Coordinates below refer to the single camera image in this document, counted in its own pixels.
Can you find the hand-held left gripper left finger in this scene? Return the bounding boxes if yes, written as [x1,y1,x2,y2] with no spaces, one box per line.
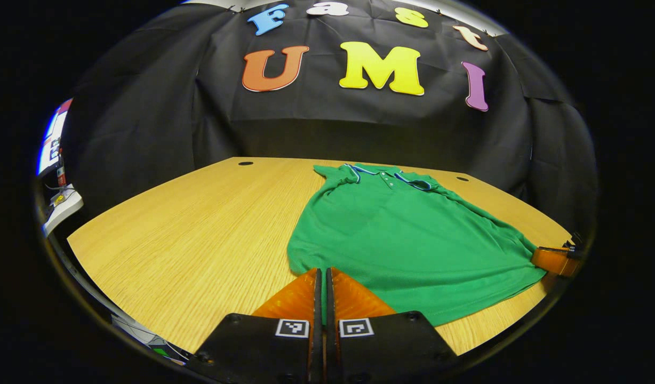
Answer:
[186,268,323,384]

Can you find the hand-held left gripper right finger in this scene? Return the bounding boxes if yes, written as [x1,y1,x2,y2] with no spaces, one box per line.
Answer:
[326,267,459,384]

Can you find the green T-shirt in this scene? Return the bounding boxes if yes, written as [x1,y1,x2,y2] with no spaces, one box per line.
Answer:
[287,163,548,327]

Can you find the black backdrop cloth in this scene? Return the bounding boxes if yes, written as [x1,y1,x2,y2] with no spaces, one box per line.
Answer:
[61,0,599,230]

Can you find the white box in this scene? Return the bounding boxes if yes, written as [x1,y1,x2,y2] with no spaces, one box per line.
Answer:
[42,183,84,237]

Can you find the bright screen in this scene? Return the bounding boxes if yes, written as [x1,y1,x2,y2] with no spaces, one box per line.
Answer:
[37,98,74,177]

